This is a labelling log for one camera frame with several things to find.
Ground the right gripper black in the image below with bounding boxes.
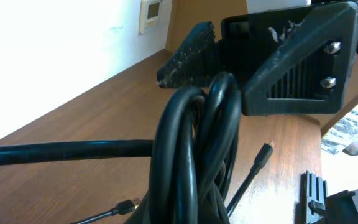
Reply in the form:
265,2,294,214
157,1,358,116

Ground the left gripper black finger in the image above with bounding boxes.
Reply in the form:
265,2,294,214
124,192,150,224

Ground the black usb cable bundle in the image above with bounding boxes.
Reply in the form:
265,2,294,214
0,70,275,224

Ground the white wall thermostat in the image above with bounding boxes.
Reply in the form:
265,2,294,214
139,0,162,35

